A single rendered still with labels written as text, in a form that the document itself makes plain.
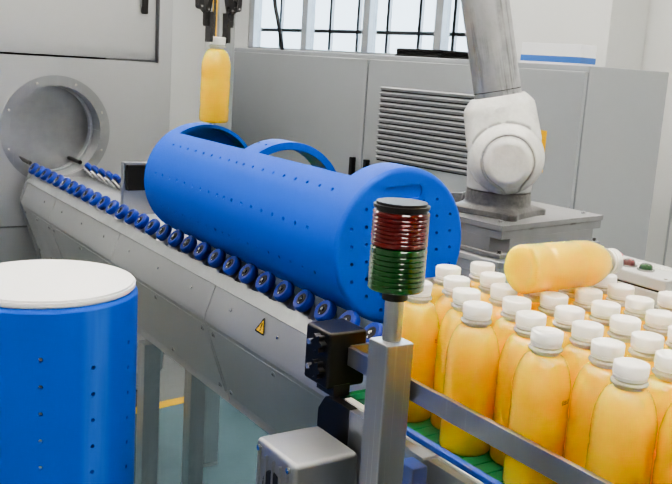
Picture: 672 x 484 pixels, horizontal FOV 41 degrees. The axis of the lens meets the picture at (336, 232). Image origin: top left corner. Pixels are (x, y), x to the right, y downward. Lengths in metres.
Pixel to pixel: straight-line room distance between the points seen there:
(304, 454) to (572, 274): 0.46
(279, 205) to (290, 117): 2.56
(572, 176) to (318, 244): 1.70
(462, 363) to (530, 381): 0.12
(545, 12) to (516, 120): 2.58
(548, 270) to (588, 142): 1.90
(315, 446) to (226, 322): 0.64
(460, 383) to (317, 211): 0.50
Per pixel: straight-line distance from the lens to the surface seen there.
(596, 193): 3.25
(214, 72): 2.17
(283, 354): 1.71
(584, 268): 1.34
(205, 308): 1.99
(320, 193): 1.59
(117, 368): 1.45
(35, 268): 1.57
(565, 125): 3.14
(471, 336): 1.19
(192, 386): 2.57
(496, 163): 1.85
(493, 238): 2.03
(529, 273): 1.28
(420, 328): 1.28
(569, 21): 4.36
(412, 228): 0.97
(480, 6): 1.92
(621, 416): 1.03
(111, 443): 1.49
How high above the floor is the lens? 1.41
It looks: 11 degrees down
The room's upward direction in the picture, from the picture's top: 4 degrees clockwise
